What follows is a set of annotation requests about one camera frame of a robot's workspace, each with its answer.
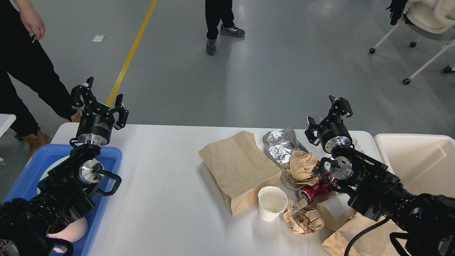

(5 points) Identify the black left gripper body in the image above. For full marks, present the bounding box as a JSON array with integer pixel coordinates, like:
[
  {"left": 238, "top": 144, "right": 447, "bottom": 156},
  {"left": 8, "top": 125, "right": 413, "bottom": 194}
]
[{"left": 75, "top": 112, "right": 115, "bottom": 146}]

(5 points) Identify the white side table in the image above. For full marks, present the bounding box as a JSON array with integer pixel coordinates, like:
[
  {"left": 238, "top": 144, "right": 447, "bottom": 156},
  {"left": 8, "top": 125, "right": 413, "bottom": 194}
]
[{"left": 0, "top": 113, "right": 16, "bottom": 137}]

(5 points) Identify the brown paper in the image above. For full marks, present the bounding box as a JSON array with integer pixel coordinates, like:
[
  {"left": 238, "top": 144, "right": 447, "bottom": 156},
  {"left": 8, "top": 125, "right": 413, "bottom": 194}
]
[
  {"left": 283, "top": 199, "right": 325, "bottom": 235},
  {"left": 281, "top": 149, "right": 320, "bottom": 187}
]

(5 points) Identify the white office chair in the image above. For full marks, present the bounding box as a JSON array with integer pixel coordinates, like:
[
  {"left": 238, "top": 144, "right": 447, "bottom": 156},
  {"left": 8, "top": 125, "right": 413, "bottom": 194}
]
[{"left": 369, "top": 0, "right": 455, "bottom": 85}]

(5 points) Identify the person in tan boots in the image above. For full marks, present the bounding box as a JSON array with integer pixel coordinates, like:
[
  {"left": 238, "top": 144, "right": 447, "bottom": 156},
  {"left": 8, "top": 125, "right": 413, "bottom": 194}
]
[{"left": 0, "top": 0, "right": 81, "bottom": 156}]

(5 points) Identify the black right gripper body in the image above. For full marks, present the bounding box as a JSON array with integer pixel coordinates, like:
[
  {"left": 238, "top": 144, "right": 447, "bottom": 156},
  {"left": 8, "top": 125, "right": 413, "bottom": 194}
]
[{"left": 317, "top": 122, "right": 352, "bottom": 154}]

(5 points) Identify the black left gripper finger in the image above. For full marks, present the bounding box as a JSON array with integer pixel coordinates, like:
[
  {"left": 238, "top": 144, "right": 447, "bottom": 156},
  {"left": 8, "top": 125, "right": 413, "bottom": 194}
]
[
  {"left": 107, "top": 94, "right": 129, "bottom": 130},
  {"left": 70, "top": 76, "right": 109, "bottom": 114}
]

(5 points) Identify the white plastic bin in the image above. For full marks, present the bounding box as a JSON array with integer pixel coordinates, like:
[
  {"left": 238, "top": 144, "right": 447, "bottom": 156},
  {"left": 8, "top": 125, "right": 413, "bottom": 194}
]
[{"left": 374, "top": 133, "right": 455, "bottom": 197}]

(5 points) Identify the green plate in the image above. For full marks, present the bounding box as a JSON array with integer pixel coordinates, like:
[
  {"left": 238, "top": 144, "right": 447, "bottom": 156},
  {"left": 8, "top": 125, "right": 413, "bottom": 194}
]
[{"left": 39, "top": 155, "right": 70, "bottom": 182}]

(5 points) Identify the crushed red can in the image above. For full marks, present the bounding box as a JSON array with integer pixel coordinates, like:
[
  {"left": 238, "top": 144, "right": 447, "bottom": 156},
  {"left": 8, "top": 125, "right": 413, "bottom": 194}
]
[{"left": 295, "top": 178, "right": 333, "bottom": 204}]

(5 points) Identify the pink mug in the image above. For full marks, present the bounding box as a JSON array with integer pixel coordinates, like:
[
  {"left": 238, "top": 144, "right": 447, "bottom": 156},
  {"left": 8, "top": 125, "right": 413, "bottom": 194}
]
[{"left": 47, "top": 217, "right": 89, "bottom": 242}]

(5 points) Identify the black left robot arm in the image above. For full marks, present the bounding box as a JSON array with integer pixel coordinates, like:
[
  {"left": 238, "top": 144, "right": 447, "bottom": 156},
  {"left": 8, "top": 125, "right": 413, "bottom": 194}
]
[{"left": 0, "top": 77, "right": 129, "bottom": 256}]

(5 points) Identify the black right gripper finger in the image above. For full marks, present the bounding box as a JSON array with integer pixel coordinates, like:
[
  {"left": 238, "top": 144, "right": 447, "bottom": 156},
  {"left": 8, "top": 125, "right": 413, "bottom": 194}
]
[
  {"left": 305, "top": 116, "right": 322, "bottom": 146},
  {"left": 325, "top": 95, "right": 353, "bottom": 123}
]

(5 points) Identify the brown paper bag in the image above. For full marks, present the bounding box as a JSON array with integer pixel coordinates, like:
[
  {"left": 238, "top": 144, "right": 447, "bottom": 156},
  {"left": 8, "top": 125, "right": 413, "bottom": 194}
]
[
  {"left": 322, "top": 213, "right": 403, "bottom": 256},
  {"left": 199, "top": 131, "right": 282, "bottom": 216}
]

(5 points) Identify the person in grey sneakers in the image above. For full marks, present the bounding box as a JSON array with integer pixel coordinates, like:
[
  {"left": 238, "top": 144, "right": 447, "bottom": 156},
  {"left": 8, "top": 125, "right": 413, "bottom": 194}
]
[{"left": 205, "top": 0, "right": 246, "bottom": 56}]

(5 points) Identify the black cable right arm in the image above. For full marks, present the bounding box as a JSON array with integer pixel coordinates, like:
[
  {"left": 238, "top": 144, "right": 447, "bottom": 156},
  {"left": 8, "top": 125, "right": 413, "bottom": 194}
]
[{"left": 343, "top": 218, "right": 390, "bottom": 256}]

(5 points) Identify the crumpled aluminium foil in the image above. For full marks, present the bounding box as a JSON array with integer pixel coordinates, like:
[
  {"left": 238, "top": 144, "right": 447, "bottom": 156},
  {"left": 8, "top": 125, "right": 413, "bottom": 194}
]
[{"left": 262, "top": 128, "right": 309, "bottom": 167}]

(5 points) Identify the blue plastic tray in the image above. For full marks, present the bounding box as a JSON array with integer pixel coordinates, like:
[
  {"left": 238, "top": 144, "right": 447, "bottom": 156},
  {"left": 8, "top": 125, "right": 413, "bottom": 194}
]
[{"left": 3, "top": 144, "right": 122, "bottom": 256}]

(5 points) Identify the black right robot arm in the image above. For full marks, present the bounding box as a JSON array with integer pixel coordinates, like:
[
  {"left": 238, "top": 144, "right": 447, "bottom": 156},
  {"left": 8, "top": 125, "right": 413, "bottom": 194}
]
[{"left": 305, "top": 95, "right": 455, "bottom": 256}]

